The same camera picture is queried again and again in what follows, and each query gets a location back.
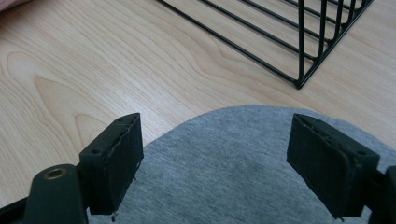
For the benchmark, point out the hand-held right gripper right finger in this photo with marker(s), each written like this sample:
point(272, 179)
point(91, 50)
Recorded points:
point(327, 168)

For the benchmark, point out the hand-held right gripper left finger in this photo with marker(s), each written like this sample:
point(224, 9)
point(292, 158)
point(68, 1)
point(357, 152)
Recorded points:
point(109, 168)

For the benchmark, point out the grey cloth garment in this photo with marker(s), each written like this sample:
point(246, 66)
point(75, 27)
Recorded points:
point(218, 161)

